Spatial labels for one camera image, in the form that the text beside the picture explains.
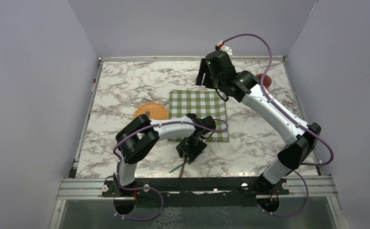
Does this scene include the brown handled utensil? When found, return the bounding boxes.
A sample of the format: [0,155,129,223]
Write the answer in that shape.
[179,155,188,178]

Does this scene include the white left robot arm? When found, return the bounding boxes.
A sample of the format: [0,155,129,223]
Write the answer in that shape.
[113,113,218,196]

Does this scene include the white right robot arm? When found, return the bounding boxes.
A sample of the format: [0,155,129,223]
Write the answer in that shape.
[196,50,321,194]

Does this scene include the green white checkered cloth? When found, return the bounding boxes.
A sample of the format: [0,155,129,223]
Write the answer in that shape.
[168,90,227,129]

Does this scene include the aluminium mounting rail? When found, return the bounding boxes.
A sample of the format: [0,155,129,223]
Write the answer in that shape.
[57,176,338,200]

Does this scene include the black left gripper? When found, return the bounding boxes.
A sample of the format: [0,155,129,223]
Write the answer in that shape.
[177,137,207,164]

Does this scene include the orange woven plate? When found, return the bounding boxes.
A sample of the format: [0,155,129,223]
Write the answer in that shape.
[133,103,169,120]

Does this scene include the blue handled utensil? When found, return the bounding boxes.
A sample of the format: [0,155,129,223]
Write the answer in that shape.
[169,159,190,173]

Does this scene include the pink ceramic mug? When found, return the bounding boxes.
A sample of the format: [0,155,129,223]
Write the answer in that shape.
[256,73,272,93]

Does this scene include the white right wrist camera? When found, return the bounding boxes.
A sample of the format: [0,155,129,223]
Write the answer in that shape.
[219,45,233,57]

